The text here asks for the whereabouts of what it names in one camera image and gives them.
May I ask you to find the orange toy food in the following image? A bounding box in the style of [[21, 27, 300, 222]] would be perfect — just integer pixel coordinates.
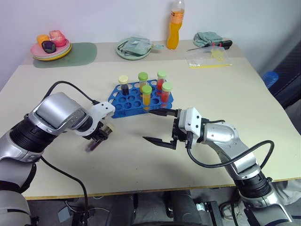
[[36, 34, 50, 46]]

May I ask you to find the black side panel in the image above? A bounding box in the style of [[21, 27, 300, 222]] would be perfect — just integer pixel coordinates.
[[268, 41, 301, 136]]

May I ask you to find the yellow plastic stick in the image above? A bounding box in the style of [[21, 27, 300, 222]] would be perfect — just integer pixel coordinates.
[[189, 63, 234, 69]]

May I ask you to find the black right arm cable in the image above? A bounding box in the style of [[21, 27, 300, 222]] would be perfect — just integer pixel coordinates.
[[186, 131, 275, 169]]

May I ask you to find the dark rounded shape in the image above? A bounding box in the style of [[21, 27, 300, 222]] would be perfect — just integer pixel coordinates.
[[164, 190, 201, 226], [110, 194, 137, 226]]

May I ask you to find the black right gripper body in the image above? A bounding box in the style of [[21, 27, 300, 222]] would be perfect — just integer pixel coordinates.
[[171, 108, 189, 144]]

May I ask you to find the red black screwdriver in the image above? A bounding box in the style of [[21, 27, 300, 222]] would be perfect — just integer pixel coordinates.
[[187, 40, 233, 52]]

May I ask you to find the pink toy cake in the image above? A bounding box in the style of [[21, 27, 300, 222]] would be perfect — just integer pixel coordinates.
[[48, 30, 66, 48]]

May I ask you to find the green-capped red liquid tube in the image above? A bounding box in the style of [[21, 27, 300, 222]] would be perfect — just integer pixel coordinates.
[[157, 70, 168, 89], [161, 81, 174, 108]]

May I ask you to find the purple liquid test tube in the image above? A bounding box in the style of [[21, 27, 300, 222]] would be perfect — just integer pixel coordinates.
[[84, 124, 115, 153]]

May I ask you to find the yellow plate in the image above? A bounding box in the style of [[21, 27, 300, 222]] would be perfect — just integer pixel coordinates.
[[32, 42, 72, 62]]

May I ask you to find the blue test tube rack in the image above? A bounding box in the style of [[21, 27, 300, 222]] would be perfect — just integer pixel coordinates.
[[108, 80, 175, 119]]

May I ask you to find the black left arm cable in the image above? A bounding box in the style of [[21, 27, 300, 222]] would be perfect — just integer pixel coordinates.
[[44, 81, 102, 105]]

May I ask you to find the light green plate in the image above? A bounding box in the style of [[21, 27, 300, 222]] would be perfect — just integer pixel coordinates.
[[32, 41, 71, 60]]

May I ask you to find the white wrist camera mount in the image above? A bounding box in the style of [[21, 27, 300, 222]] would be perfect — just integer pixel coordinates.
[[178, 107, 205, 143], [82, 101, 116, 137]]

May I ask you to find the teal folded cloth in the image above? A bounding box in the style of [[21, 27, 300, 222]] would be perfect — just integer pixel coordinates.
[[193, 31, 223, 48]]

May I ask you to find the clear plastic zip bag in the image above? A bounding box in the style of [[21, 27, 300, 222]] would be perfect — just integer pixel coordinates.
[[185, 48, 231, 69]]

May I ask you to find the green-capped yellow liquid tube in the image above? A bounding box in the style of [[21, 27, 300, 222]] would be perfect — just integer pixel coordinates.
[[138, 72, 150, 93], [141, 85, 153, 112]]

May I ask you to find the pale green round plate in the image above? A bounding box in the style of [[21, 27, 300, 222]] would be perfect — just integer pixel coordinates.
[[115, 37, 151, 61]]

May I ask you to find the purple toy eggplant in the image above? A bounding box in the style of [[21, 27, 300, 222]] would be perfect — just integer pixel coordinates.
[[41, 40, 56, 54]]

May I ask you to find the black body cable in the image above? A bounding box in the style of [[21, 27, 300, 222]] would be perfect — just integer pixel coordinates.
[[40, 157, 90, 214]]

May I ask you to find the orange drink plastic bottle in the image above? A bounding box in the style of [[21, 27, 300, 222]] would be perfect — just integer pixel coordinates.
[[166, 0, 185, 50]]

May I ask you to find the pink plate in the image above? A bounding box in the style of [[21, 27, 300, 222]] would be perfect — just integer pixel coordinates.
[[30, 38, 71, 57]]

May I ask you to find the yellow-capped dark liquid tube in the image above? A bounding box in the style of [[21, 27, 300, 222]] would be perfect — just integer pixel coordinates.
[[118, 75, 130, 96]]

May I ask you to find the grey foot pedal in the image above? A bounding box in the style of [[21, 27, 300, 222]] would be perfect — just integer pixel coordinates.
[[57, 204, 71, 222]]

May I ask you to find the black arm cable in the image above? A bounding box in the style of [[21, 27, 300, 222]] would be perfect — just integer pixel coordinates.
[[186, 131, 275, 169], [44, 81, 102, 105]]

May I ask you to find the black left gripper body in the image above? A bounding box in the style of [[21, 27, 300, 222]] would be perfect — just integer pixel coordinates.
[[90, 122, 111, 140]]

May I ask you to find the green table mat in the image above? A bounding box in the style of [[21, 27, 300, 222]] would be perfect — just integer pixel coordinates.
[[32, 42, 98, 69]]

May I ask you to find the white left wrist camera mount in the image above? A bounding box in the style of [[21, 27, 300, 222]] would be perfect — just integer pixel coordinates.
[[82, 101, 116, 137]]

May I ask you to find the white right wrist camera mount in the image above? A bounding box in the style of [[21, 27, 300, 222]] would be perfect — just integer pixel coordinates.
[[178, 107, 205, 143]]

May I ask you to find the blue ribbed container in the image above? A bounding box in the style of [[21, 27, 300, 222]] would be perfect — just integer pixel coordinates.
[[261, 71, 279, 89]]

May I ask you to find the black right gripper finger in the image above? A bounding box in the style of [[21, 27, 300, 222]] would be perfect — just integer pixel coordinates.
[[148, 108, 179, 117], [142, 136, 177, 151]]

